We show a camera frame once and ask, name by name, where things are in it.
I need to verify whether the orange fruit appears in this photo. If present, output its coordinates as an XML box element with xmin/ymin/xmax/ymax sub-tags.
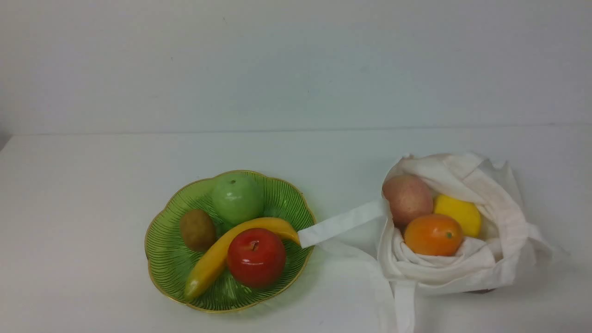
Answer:
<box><xmin>403</xmin><ymin>214</ymin><xmax>464</xmax><ymax>257</ymax></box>

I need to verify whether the green glass fruit bowl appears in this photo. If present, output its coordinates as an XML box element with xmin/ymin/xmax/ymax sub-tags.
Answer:
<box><xmin>145</xmin><ymin>169</ymin><xmax>317</xmax><ymax>314</ymax></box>

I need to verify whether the brown kiwi fruit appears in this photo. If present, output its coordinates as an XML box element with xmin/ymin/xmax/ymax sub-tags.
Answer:
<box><xmin>179</xmin><ymin>210</ymin><xmax>216</xmax><ymax>252</ymax></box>

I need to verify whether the white cloth bag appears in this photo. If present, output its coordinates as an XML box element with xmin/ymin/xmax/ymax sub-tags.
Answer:
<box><xmin>298</xmin><ymin>153</ymin><xmax>555</xmax><ymax>333</ymax></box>

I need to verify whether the green apple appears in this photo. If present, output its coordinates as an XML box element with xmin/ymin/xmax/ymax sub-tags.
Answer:
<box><xmin>211</xmin><ymin>172</ymin><xmax>264</xmax><ymax>228</ymax></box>

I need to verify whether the red apple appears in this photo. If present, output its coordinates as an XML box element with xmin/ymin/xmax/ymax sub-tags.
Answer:
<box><xmin>226</xmin><ymin>228</ymin><xmax>287</xmax><ymax>289</ymax></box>

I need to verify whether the pink peach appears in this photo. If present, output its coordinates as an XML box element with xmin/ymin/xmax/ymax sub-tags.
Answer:
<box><xmin>382</xmin><ymin>174</ymin><xmax>433</xmax><ymax>228</ymax></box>

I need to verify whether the yellow banana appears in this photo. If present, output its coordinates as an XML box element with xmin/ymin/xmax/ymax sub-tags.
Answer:
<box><xmin>184</xmin><ymin>217</ymin><xmax>301</xmax><ymax>301</ymax></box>

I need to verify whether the yellow lemon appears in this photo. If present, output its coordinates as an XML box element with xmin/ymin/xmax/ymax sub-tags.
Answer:
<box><xmin>434</xmin><ymin>194</ymin><xmax>482</xmax><ymax>238</ymax></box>

